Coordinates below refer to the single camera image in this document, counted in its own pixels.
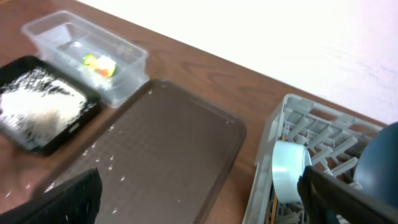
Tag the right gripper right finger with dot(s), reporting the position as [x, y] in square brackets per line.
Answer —
[325, 197]

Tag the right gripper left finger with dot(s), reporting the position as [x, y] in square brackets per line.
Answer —
[77, 200]

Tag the light blue rice bowl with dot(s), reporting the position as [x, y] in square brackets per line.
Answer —
[289, 161]

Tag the blue plate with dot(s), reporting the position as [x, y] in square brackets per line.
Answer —
[376, 170]

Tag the white tissue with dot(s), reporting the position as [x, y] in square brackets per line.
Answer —
[107, 64]

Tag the yellow green snack wrapper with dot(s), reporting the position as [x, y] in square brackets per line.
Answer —
[90, 61]

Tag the wooden chopstick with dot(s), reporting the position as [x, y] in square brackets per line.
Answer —
[273, 211]

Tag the grey dishwasher rack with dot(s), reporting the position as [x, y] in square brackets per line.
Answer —
[334, 139]

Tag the black waste tray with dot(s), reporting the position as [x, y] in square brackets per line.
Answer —
[14, 69]

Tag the brown serving tray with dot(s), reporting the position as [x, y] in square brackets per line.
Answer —
[163, 160]

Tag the spilled rice pile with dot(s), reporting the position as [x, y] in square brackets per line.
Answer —
[38, 106]

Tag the clear plastic bin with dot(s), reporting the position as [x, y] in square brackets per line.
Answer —
[63, 39]

